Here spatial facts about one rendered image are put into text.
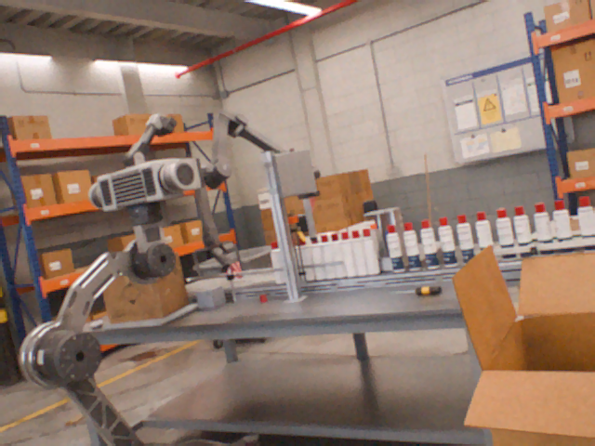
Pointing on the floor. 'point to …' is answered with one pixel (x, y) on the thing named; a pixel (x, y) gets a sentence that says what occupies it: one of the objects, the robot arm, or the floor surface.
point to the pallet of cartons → (324, 203)
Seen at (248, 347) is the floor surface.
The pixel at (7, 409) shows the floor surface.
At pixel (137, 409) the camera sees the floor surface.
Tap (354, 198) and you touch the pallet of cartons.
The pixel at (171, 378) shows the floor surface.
